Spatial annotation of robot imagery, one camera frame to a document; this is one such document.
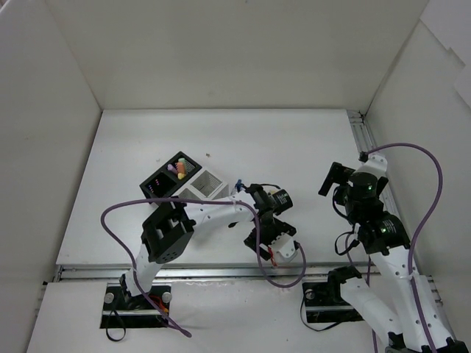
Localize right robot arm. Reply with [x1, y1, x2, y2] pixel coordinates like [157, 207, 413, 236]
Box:
[319, 161, 468, 352]

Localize white desk organizer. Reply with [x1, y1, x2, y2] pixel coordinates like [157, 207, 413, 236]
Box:
[174, 168, 230, 200]

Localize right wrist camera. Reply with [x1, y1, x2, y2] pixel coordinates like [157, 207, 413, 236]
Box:
[356, 152, 388, 179]

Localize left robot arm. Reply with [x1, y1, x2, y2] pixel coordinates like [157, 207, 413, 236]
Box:
[120, 184, 299, 309]

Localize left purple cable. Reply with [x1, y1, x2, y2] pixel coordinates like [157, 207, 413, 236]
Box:
[101, 198, 308, 338]

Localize purple highlighter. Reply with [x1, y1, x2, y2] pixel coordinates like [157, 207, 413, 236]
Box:
[167, 164, 178, 175]

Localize aluminium front rail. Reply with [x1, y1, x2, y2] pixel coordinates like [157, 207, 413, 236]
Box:
[54, 262, 349, 282]

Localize orange highlighter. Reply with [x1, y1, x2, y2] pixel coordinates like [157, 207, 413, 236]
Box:
[176, 158, 186, 174]

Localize red ballpoint pen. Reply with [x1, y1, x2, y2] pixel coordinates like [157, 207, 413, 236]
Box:
[267, 246, 278, 268]

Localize aluminium side rail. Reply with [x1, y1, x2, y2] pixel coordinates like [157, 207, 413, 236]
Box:
[347, 110, 442, 309]

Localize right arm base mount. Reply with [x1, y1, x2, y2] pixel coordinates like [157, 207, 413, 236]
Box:
[300, 265, 364, 332]

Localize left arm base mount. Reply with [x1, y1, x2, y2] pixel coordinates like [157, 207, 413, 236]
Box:
[99, 284, 169, 329]

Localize black desk organizer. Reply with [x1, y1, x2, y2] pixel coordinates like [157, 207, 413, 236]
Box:
[139, 151, 202, 199]

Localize small clear spray bottle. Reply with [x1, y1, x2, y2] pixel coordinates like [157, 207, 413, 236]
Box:
[231, 179, 243, 195]

